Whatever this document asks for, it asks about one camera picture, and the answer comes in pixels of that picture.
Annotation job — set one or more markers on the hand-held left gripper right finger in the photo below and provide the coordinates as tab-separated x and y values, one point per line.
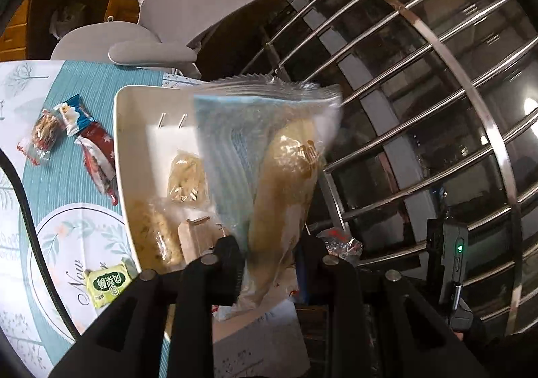
301	277

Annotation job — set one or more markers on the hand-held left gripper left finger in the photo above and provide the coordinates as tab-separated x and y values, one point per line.
227	273

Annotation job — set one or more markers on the clear rice cracker packet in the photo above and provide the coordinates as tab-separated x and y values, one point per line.
159	231

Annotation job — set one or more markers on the clear blue bread packet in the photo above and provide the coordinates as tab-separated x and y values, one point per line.
273	176

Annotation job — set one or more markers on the white storage box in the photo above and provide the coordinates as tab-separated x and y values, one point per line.
130	142

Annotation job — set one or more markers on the crumpled clear red packet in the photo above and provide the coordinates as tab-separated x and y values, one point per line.
340	245

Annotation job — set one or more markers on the white printed paper sheet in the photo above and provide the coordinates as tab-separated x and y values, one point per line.
260	331

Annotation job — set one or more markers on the small green snack packet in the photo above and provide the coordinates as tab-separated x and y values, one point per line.
109	283

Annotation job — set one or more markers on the red white snack packet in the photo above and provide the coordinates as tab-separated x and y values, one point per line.
101	176

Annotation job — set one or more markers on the printed tree tablecloth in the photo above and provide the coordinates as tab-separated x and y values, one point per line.
63	201

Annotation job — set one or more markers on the dark red snack packet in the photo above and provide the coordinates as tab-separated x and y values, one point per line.
98	140

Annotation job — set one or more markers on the blue white snack packet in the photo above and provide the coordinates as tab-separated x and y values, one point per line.
75	113

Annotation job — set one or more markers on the clear nut bar packet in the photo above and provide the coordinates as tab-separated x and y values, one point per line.
42	134

